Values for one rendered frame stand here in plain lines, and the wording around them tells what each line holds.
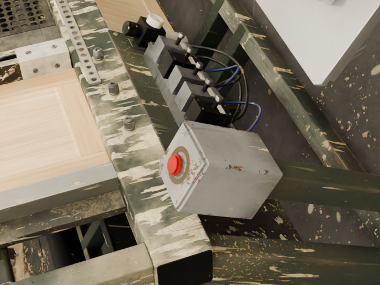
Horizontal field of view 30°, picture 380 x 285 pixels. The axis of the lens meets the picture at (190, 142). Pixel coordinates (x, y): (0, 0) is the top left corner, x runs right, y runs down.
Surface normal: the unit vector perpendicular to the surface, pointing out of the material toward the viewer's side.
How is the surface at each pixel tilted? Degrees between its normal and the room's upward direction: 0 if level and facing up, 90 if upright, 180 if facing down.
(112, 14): 90
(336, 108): 0
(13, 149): 60
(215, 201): 90
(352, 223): 0
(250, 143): 90
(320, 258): 90
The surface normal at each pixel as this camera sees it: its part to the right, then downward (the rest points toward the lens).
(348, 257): 0.45, -0.74
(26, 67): 0.34, 0.65
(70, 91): -0.03, -0.71
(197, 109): -0.83, -0.14
